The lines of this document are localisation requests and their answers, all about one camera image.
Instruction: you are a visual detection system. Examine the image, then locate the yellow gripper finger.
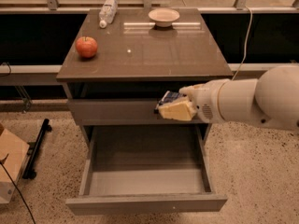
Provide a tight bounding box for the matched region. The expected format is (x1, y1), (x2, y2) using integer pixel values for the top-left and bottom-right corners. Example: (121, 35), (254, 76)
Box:
(158, 97), (197, 121)

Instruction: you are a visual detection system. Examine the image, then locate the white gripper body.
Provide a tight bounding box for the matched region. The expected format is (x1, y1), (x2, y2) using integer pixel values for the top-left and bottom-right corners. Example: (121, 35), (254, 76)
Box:
(179, 79), (228, 123)

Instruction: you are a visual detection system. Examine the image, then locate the blue rxbar blueberry wrapper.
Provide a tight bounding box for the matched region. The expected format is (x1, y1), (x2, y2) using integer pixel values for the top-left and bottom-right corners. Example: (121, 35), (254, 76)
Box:
(154, 91), (184, 114)

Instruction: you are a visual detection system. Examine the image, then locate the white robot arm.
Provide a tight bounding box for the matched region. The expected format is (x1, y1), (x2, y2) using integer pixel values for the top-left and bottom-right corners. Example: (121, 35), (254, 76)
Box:
(156, 64), (299, 132)

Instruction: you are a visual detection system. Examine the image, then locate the grey drawer cabinet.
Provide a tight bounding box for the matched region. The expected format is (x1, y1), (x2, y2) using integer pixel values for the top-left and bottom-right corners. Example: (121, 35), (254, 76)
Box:
(60, 10), (231, 140)

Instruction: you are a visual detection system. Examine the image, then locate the open grey middle drawer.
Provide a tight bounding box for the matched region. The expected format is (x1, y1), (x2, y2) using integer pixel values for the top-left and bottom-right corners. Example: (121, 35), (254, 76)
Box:
(66, 124), (227, 215)

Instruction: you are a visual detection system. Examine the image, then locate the closed grey top drawer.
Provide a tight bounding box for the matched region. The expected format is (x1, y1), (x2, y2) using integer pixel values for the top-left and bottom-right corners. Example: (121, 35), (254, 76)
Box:
(67, 99), (203, 126)

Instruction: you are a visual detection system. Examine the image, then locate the white ceramic bowl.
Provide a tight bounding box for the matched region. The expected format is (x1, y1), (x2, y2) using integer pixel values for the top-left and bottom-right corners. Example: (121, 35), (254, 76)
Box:
(149, 8), (179, 27)

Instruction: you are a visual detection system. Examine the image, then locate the red apple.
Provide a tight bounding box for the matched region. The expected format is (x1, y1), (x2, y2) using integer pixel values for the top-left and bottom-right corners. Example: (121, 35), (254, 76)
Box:
(75, 36), (98, 58)

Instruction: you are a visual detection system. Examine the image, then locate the clear plastic water bottle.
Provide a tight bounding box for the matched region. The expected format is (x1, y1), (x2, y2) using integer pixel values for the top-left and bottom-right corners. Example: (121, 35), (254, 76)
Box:
(99, 0), (118, 29)

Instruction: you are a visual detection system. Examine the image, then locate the cardboard box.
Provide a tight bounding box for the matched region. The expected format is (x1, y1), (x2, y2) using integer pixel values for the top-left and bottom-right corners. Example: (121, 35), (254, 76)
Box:
(0, 124), (29, 204)

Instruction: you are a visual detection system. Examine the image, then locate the white cable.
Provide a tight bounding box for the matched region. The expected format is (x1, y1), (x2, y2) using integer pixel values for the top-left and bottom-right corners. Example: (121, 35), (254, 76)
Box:
(232, 6), (254, 81)

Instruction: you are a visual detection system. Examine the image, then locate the black floor cable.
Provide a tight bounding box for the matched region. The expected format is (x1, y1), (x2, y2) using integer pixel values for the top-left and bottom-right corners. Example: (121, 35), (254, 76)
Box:
(0, 161), (36, 224)

